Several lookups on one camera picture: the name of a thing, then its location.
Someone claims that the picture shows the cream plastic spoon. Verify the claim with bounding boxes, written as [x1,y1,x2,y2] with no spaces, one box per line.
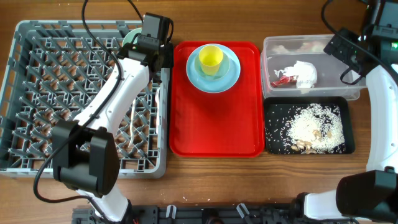
[155,87,160,114]

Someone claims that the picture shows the cream plastic fork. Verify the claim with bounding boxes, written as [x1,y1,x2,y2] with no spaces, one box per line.
[128,99,136,147]

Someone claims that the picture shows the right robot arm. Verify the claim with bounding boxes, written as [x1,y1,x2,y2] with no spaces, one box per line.
[290,0,397,223]

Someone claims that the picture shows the white napkin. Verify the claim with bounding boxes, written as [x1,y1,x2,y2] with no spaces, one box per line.
[274,61,318,88]

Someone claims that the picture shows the yellow plastic cup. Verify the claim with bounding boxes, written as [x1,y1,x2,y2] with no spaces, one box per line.
[198,45,224,75]

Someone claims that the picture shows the light blue plate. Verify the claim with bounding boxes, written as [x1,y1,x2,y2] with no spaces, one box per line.
[186,44,241,93]

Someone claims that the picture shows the green bowl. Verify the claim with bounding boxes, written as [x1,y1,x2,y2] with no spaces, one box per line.
[122,27,142,46]

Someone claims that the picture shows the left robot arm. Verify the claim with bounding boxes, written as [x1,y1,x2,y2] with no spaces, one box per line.
[50,33,172,223]

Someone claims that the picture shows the grey plastic dishwasher rack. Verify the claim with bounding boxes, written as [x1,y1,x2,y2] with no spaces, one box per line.
[1,21,170,179]

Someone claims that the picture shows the red snack wrapper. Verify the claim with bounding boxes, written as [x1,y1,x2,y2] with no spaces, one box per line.
[271,75,297,88]

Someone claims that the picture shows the clear plastic bin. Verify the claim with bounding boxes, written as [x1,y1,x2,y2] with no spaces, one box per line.
[261,34,366,100]

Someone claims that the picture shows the light blue bowl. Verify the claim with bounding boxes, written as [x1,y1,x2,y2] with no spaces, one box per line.
[194,53,230,81]

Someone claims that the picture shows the rice and food scraps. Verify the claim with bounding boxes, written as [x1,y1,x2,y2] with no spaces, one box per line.
[265,103,346,154]

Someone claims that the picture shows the red plastic tray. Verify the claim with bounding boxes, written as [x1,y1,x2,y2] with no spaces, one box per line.
[169,41,265,157]

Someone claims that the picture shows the black plastic tray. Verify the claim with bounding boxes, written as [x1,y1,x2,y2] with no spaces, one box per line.
[264,96,355,154]

